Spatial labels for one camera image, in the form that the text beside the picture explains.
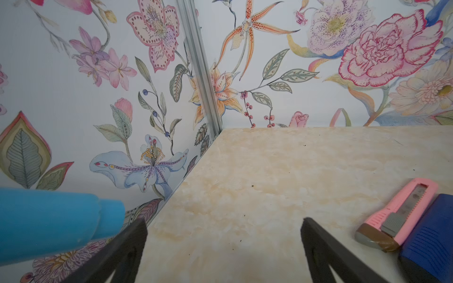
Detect pink utility knife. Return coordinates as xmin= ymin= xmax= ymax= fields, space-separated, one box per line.
xmin=355 ymin=178 xmax=439 ymax=252

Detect blue foam microphone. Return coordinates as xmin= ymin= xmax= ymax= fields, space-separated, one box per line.
xmin=1 ymin=188 xmax=126 ymax=265

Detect aluminium corner post left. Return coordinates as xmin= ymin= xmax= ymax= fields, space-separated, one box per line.
xmin=177 ymin=0 xmax=222 ymax=139

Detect blue utility knife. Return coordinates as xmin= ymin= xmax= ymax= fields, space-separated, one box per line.
xmin=398 ymin=194 xmax=453 ymax=283

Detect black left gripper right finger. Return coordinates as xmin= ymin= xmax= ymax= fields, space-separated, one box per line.
xmin=300 ymin=218 xmax=386 ymax=283

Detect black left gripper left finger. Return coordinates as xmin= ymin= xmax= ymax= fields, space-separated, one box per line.
xmin=63 ymin=219 xmax=147 ymax=283

